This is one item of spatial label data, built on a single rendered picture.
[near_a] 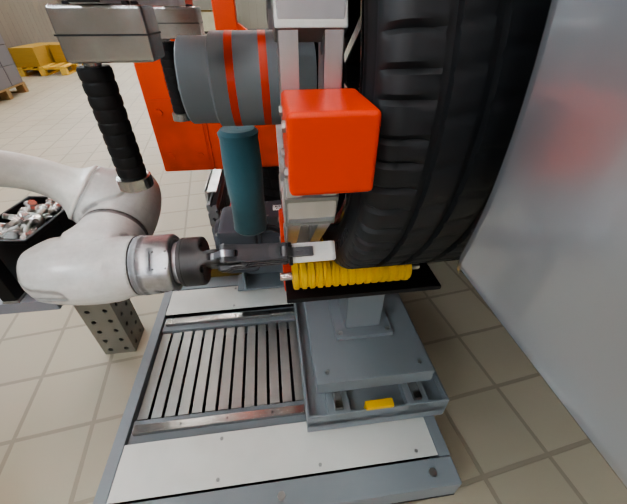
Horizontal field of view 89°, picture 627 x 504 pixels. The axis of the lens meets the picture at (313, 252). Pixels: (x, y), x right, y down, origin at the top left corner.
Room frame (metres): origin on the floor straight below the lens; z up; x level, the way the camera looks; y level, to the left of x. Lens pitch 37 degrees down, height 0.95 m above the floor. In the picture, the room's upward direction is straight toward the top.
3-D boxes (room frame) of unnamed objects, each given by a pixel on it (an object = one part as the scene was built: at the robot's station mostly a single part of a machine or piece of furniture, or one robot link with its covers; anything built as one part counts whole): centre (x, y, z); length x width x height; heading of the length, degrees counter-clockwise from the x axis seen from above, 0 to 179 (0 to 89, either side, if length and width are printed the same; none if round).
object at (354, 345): (0.63, -0.13, 0.32); 0.40 x 0.30 x 0.28; 7
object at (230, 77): (0.60, 0.11, 0.85); 0.21 x 0.14 x 0.14; 97
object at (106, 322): (0.71, 0.67, 0.21); 0.10 x 0.10 x 0.42; 7
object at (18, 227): (0.63, 0.66, 0.51); 0.20 x 0.14 x 0.13; 179
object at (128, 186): (0.41, 0.25, 0.83); 0.04 x 0.04 x 0.16
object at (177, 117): (0.75, 0.29, 0.83); 0.04 x 0.04 x 0.16
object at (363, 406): (0.63, -0.13, 0.13); 0.50 x 0.36 x 0.10; 7
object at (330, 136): (0.30, -0.01, 0.85); 0.09 x 0.08 x 0.07; 7
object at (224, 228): (0.91, 0.11, 0.26); 0.42 x 0.18 x 0.35; 97
